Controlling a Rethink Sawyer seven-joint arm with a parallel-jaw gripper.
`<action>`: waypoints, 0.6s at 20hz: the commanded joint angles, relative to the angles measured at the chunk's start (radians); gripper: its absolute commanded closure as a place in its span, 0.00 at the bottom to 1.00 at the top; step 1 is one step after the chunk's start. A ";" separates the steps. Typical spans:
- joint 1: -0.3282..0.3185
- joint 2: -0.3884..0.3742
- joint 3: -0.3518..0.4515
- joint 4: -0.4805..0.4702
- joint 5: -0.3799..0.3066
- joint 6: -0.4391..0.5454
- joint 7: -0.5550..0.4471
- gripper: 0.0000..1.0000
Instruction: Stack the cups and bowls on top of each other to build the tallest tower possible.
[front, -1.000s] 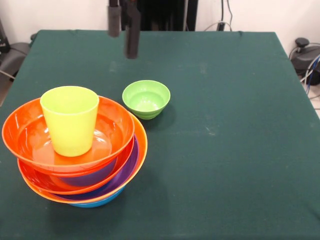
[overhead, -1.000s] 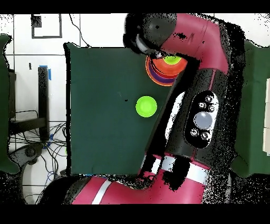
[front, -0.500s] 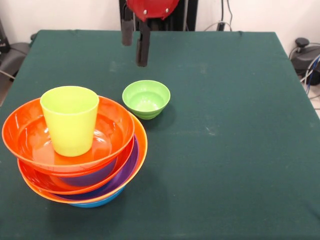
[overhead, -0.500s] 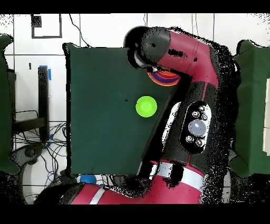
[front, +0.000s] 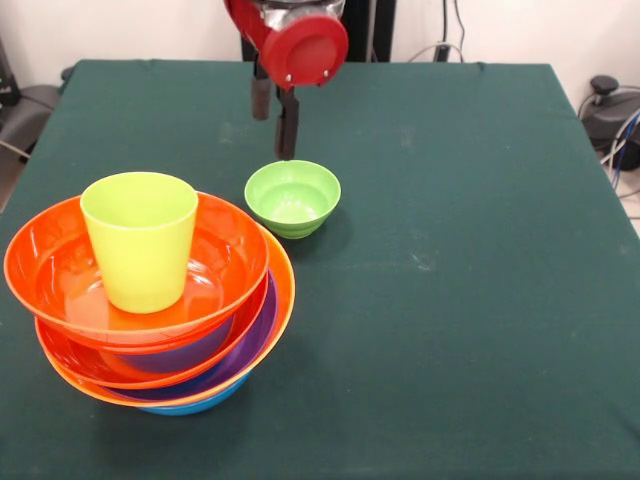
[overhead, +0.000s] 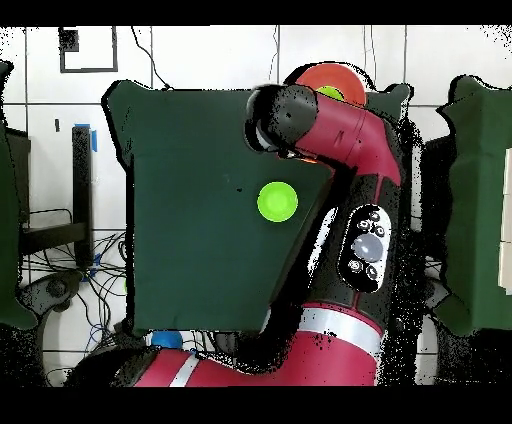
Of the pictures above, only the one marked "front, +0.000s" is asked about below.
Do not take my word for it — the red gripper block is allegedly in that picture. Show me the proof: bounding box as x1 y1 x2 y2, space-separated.
223 0 350 160

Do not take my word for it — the green plastic bowl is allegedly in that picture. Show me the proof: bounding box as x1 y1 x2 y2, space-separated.
243 159 342 240

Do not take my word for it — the large orange plastic bowl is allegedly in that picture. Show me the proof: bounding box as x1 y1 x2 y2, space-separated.
47 227 297 407

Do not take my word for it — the green plastic cup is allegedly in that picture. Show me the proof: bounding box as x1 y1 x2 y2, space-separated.
79 171 200 315

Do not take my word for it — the purple plastic bowl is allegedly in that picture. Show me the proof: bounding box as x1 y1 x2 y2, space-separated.
107 269 280 403

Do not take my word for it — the small blue plastic bowl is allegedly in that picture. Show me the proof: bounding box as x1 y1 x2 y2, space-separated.
117 314 236 375

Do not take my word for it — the red plastic bowl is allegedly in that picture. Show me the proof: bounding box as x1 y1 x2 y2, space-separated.
34 279 271 391
3 191 271 349

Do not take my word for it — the medium blue plastic bowl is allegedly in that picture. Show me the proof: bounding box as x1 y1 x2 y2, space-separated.
139 372 251 417

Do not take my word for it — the dark green tablecloth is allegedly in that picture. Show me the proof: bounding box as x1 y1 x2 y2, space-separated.
0 58 640 480

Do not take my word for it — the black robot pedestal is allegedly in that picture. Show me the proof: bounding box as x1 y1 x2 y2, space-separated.
239 0 396 64

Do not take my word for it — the wall cable with plug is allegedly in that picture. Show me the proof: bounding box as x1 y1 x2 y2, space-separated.
407 0 469 64

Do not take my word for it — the cable tangle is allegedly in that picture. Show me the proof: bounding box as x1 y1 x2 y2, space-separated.
599 109 640 201

